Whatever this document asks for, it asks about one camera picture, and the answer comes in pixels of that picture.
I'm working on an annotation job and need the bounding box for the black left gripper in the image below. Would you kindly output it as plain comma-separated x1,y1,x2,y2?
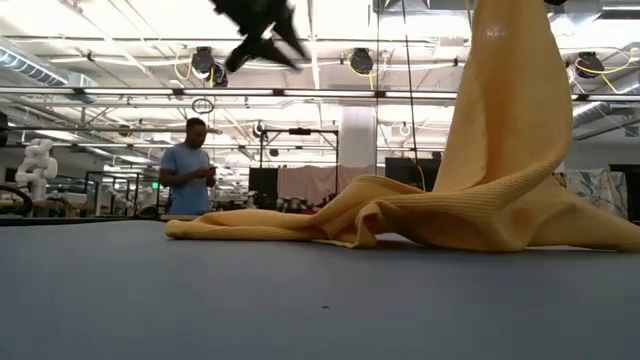
209,0,312,74

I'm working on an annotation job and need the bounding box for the yellow waffle weave towel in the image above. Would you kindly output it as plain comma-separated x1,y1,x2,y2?
164,0,640,254

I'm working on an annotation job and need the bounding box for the long fluorescent light strip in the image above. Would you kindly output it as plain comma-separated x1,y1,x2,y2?
0,86,640,103

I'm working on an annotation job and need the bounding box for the white square pillar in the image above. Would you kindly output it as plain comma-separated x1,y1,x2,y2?
339,105,378,169

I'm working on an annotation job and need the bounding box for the small black monitor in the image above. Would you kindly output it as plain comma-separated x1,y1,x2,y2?
248,167,280,204

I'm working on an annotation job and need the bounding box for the pink cloth sheet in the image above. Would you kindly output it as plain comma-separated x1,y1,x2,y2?
277,164,377,207

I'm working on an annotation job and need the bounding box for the person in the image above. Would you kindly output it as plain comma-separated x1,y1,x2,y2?
158,117,219,217

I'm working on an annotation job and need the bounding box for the large black monitor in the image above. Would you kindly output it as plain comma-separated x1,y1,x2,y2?
384,157,444,193

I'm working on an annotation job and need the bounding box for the green leaf patterned cloth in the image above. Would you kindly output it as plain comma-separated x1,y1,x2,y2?
552,167,629,220

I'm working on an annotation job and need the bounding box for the black cabinet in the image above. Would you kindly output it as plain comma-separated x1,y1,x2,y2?
608,163,640,224

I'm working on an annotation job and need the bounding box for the black retractable cable reel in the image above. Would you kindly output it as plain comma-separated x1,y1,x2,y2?
209,63,230,89
191,46,215,76
348,47,375,77
574,51,606,80

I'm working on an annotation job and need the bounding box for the black metal frame stand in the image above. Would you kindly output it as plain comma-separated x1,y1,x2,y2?
258,127,340,201

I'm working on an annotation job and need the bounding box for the silver ventilation duct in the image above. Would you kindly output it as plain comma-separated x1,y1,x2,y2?
0,47,99,104
572,82,640,141

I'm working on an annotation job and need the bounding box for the thin black cable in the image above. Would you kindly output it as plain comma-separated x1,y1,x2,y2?
373,0,381,176

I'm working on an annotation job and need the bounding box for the black framed glass enclosure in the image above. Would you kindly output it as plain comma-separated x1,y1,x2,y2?
84,171,174,219

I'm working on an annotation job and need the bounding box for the black table frame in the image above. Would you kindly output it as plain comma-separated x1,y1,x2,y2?
0,214,169,229

